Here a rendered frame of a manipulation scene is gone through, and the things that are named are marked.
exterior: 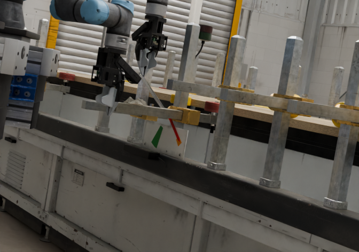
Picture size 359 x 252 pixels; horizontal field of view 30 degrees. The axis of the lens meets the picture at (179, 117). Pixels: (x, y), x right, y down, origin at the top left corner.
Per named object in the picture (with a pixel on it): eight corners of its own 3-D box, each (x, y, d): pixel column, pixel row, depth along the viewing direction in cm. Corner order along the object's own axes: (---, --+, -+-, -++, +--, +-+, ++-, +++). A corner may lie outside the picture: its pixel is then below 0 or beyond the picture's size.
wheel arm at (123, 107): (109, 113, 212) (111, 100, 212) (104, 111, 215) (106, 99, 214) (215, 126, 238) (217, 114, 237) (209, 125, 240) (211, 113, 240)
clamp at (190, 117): (186, 124, 226) (189, 109, 226) (164, 118, 237) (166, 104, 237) (200, 125, 229) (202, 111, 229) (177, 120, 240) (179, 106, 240)
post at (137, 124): (132, 144, 253) (153, 18, 251) (127, 142, 256) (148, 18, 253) (140, 144, 255) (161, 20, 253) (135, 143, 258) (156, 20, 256)
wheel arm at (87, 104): (84, 111, 235) (86, 99, 235) (80, 110, 238) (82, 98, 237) (183, 123, 261) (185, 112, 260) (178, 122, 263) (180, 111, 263)
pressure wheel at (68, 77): (60, 93, 346) (63, 71, 345) (74, 95, 344) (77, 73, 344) (53, 93, 338) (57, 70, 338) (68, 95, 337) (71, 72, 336)
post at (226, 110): (212, 184, 213) (238, 34, 211) (205, 181, 216) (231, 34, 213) (221, 184, 215) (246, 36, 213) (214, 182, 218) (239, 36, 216)
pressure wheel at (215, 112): (209, 133, 234) (215, 101, 233) (195, 130, 240) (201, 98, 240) (227, 135, 238) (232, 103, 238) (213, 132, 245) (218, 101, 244)
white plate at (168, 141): (182, 159, 226) (187, 130, 225) (141, 146, 247) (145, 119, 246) (183, 159, 226) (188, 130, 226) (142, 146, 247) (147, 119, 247)
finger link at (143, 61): (142, 75, 236) (147, 49, 235) (134, 73, 240) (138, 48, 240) (150, 76, 237) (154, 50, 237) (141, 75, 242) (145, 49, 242)
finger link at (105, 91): (91, 112, 214) (95, 84, 213) (107, 114, 217) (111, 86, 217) (95, 113, 211) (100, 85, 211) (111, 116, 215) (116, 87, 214)
